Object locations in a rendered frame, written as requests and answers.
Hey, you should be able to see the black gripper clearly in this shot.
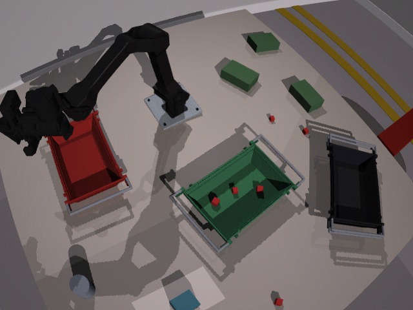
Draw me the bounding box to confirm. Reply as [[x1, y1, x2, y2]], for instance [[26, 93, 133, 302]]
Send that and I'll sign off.
[[0, 90, 43, 156]]

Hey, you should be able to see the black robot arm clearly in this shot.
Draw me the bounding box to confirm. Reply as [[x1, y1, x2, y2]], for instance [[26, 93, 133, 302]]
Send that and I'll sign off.
[[22, 23, 190, 141]]

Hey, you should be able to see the green rectangular block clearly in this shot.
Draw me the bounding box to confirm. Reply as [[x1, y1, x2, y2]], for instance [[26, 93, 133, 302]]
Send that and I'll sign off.
[[247, 32, 280, 53], [220, 60, 259, 92], [288, 79, 324, 113]]

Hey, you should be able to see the grey cylinder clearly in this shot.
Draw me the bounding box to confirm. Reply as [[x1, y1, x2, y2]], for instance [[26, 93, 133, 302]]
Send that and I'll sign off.
[[69, 274, 96, 299]]

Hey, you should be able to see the teal block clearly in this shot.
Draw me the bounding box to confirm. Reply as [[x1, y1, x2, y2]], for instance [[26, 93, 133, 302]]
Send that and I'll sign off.
[[169, 289, 200, 310]]

